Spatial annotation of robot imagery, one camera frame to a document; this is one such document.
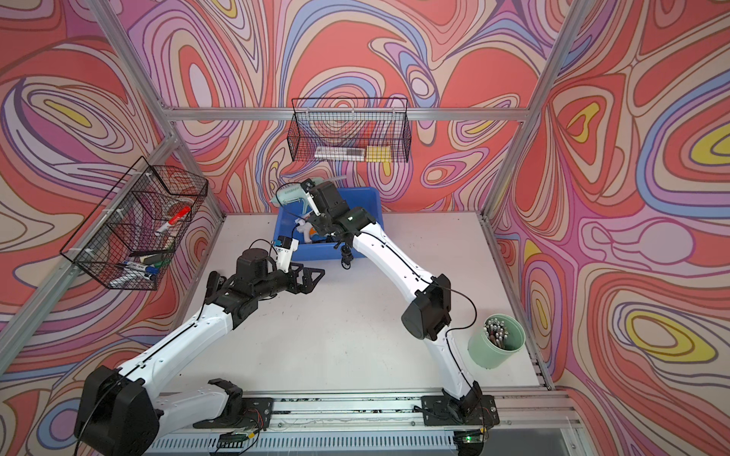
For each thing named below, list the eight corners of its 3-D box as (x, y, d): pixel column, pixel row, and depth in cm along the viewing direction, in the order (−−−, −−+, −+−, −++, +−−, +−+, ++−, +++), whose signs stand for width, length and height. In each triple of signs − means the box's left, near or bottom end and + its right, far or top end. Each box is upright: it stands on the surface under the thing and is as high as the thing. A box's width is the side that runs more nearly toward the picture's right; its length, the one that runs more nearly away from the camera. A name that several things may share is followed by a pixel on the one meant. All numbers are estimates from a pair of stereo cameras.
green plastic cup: (469, 368, 82) (490, 347, 68) (462, 335, 88) (479, 310, 75) (508, 368, 82) (537, 347, 68) (498, 335, 88) (522, 310, 75)
